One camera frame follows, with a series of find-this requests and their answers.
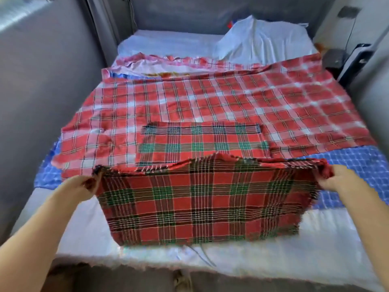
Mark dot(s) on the white framed window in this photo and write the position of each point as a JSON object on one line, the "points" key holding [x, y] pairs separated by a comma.
{"points": [[21, 9]]}

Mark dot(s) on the grey padded headboard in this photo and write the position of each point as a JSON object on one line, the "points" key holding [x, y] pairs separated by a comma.
{"points": [[182, 12]]}

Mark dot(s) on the red blue cloth item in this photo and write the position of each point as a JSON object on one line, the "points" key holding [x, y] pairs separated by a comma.
{"points": [[230, 24]]}

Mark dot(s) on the blue checked cloth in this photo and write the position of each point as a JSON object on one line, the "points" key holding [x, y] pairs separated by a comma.
{"points": [[358, 164]]}

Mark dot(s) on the person's left forearm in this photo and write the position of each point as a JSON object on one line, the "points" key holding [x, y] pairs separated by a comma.
{"points": [[30, 240]]}

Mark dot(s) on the red green plaid cloth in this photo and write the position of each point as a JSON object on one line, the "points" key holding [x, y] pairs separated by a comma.
{"points": [[206, 197]]}

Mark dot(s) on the person's left hand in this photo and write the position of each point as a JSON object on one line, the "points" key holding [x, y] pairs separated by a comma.
{"points": [[79, 188]]}

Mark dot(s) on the black white standing device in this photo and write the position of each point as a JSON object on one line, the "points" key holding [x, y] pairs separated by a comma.
{"points": [[355, 63]]}

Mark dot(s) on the white pillow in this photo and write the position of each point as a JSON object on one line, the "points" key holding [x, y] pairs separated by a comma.
{"points": [[267, 42]]}

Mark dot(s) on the person's right hand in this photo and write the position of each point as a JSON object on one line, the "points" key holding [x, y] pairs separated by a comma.
{"points": [[340, 178]]}

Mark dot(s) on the olive sandal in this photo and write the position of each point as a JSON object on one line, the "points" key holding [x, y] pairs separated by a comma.
{"points": [[181, 281]]}

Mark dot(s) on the dark nightstand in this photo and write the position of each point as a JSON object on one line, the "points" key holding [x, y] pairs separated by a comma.
{"points": [[333, 59]]}

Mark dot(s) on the white bed sheet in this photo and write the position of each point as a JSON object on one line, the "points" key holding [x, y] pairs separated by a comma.
{"points": [[340, 240]]}

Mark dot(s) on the red white plaid cloth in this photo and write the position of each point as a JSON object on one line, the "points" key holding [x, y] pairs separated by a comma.
{"points": [[200, 97]]}

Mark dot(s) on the person's right forearm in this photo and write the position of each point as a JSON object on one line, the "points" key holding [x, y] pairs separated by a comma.
{"points": [[371, 231]]}

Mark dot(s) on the dark wall socket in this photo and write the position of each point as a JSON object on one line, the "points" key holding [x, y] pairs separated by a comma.
{"points": [[348, 12]]}

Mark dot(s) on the grey curtain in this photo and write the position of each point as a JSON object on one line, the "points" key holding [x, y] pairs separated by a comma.
{"points": [[103, 24]]}

